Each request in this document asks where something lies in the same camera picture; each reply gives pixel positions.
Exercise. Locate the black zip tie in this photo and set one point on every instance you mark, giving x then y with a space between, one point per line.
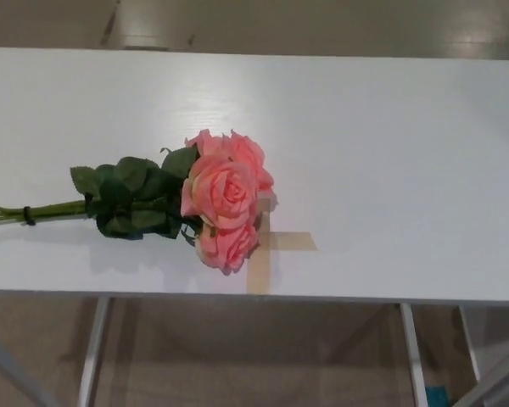
27 216

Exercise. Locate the long beige tape strip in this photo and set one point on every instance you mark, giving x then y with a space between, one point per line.
258 271

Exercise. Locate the white table leg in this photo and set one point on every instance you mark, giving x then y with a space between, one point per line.
415 356
470 339
92 352

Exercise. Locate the teal object on floor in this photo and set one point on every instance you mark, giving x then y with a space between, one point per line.
437 396

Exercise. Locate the grey metal stand frame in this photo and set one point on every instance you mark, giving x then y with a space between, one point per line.
498 377
8 364

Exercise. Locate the pink artificial rose bouquet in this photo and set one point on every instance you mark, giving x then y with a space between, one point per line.
225 191

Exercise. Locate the short beige tape strip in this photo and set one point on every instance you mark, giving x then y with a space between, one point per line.
294 241

